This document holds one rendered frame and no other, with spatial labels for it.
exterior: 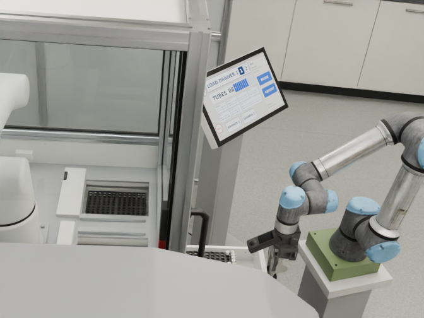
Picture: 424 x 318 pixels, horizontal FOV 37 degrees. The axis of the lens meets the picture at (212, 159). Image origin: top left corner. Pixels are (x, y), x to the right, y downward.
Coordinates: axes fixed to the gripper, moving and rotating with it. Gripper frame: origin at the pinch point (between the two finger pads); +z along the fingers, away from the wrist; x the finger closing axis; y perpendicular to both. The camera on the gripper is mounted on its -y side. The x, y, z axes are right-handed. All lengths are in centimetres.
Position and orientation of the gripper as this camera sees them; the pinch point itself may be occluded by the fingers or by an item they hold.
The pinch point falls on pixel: (269, 270)
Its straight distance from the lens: 222.1
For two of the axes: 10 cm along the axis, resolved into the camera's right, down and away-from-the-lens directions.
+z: -1.1, 8.1, 5.8
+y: 9.9, 0.5, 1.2
